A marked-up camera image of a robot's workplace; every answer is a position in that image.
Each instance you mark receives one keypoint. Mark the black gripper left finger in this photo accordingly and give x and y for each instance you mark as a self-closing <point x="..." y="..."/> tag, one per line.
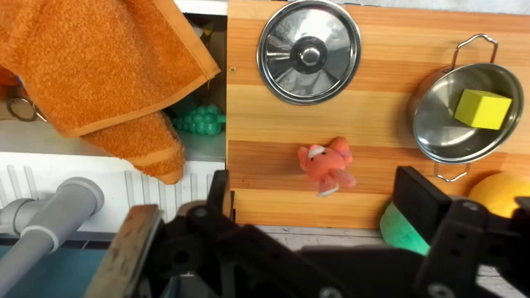
<point x="217" y="191"/>

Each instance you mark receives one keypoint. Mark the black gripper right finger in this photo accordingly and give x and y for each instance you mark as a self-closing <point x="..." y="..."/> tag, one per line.
<point x="423" y="201"/>

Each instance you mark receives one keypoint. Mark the pink plush toy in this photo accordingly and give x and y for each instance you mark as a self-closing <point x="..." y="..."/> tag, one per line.
<point x="326" y="163"/>

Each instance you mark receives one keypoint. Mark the steel pot lid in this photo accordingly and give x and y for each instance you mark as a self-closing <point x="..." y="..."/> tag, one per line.
<point x="308" y="50"/>

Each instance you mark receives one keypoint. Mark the green ball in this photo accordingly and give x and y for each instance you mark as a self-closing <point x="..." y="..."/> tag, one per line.
<point x="399" y="232"/>

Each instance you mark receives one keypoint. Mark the green toy grapes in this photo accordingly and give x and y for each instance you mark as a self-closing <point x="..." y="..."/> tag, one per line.
<point x="201" y="118"/>

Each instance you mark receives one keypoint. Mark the small steel pan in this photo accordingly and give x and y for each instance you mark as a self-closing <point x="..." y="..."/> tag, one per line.
<point x="436" y="126"/>

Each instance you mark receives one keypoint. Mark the yellow ball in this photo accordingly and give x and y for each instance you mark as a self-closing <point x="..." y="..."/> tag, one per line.
<point x="499" y="192"/>

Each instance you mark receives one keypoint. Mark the yellow block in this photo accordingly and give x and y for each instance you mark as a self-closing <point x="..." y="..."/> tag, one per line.
<point x="482" y="108"/>

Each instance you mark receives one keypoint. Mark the small wooden counter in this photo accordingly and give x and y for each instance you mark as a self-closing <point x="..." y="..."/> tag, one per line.
<point x="381" y="67"/>

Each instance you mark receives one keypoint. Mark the gray toy faucet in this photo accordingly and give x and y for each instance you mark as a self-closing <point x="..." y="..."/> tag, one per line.
<point x="55" y="221"/>

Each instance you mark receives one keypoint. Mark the white toy sink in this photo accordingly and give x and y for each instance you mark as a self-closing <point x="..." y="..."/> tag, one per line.
<point x="55" y="159"/>

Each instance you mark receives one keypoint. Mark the orange towel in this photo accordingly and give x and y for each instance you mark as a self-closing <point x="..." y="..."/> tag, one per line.
<point x="93" y="60"/>

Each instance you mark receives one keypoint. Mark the small teal bin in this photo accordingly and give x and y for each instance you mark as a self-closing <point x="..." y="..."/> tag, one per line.
<point x="55" y="275"/>

